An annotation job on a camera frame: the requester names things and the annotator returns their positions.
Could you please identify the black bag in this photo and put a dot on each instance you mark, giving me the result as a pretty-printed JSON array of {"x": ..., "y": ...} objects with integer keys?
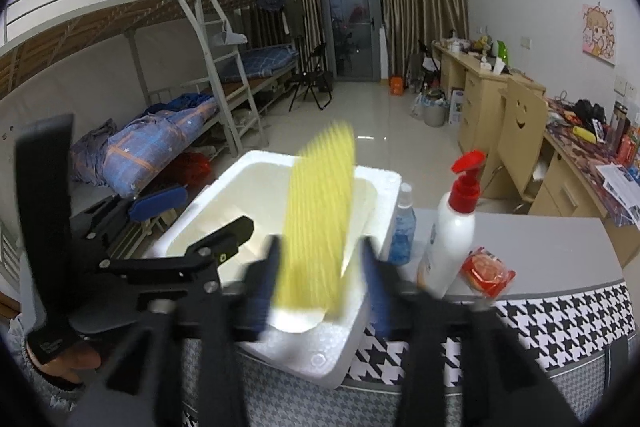
[{"x": 590, "y": 112}]

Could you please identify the glass balcony door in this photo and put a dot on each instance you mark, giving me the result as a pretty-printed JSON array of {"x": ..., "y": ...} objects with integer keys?
[{"x": 345, "y": 7}]

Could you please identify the red bag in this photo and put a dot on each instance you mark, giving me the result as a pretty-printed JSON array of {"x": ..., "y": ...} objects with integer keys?
[{"x": 192, "y": 169}]

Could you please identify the blue checked mattress pad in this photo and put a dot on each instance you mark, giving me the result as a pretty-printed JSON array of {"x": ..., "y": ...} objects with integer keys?
[{"x": 265, "y": 58}]

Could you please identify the yellow corn cob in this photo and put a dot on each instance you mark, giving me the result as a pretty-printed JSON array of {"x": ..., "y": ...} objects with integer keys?
[{"x": 315, "y": 217}]

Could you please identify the grey bucket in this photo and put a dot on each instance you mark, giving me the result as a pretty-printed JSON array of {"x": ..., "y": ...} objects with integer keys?
[{"x": 432, "y": 109}]

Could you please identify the white metal bed ladder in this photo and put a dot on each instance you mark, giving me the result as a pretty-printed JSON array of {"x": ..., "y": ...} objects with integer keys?
[{"x": 246, "y": 92}]

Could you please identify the person's left hand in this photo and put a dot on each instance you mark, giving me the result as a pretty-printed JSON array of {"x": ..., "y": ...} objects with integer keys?
[{"x": 75, "y": 362}]

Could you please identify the printed paper sheets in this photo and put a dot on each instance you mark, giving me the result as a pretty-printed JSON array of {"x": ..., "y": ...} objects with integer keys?
[{"x": 620, "y": 184}]

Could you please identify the blue plaid quilt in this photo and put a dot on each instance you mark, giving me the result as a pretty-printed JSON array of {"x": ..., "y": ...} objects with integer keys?
[{"x": 150, "y": 147}]

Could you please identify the person's left forearm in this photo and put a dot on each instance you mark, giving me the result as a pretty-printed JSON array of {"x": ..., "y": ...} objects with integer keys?
[{"x": 22, "y": 352}]

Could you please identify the black folding chair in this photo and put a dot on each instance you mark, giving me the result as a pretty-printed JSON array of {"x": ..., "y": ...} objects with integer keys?
[{"x": 312, "y": 79}]

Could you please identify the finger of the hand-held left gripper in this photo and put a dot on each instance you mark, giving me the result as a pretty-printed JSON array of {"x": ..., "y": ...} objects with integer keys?
[
  {"x": 155, "y": 203},
  {"x": 220, "y": 239}
]

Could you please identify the dark hanging garment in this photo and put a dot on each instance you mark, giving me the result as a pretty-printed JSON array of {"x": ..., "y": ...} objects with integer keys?
[{"x": 295, "y": 14}]

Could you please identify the cartoon wall poster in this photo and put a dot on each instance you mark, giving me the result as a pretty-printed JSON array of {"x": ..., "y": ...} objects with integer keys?
[{"x": 597, "y": 34}]

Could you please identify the green bottle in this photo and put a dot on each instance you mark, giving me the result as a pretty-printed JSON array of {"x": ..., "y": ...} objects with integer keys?
[{"x": 501, "y": 51}]

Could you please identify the white foam box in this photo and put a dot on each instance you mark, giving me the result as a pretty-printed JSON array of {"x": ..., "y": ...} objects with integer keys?
[{"x": 250, "y": 187}]

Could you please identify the orange bag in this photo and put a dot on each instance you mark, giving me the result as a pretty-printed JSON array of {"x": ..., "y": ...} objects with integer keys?
[{"x": 396, "y": 86}]

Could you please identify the white metal bunk bed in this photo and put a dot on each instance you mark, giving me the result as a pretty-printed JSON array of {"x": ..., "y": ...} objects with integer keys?
[{"x": 125, "y": 14}]

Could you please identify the yellow packet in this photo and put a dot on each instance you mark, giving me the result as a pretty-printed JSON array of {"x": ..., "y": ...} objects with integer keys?
[{"x": 585, "y": 134}]

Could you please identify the blue white carton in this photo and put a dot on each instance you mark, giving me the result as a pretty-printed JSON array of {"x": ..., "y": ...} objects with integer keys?
[{"x": 456, "y": 104}]

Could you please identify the white hanging bag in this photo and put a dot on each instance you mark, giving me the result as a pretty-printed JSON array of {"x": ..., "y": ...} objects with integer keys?
[{"x": 227, "y": 38}]

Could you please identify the red snack packet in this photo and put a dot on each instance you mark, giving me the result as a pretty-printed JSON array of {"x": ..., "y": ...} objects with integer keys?
[{"x": 487, "y": 272}]

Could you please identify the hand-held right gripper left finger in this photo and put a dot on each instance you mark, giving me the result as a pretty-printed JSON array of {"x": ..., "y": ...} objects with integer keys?
[{"x": 261, "y": 302}]

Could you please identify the white red pump lotion bottle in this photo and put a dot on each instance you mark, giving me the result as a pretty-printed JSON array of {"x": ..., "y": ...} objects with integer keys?
[{"x": 447, "y": 237}]

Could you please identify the clear blue liquid bottle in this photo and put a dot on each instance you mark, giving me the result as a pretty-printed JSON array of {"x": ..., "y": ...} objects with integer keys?
[{"x": 402, "y": 227}]

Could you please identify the white wall socket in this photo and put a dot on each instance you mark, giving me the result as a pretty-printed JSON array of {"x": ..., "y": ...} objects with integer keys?
[
  {"x": 525, "y": 41},
  {"x": 621, "y": 86}
]

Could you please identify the wooden chair with smiley cutout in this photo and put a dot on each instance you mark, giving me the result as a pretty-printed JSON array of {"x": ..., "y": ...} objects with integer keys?
[{"x": 520, "y": 157}]

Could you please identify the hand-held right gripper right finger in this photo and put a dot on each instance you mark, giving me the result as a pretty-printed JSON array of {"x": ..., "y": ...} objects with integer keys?
[{"x": 374, "y": 289}]

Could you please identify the light wooden desk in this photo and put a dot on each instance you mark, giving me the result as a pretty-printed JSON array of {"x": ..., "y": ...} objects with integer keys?
[
  {"x": 475, "y": 107},
  {"x": 565, "y": 192}
]

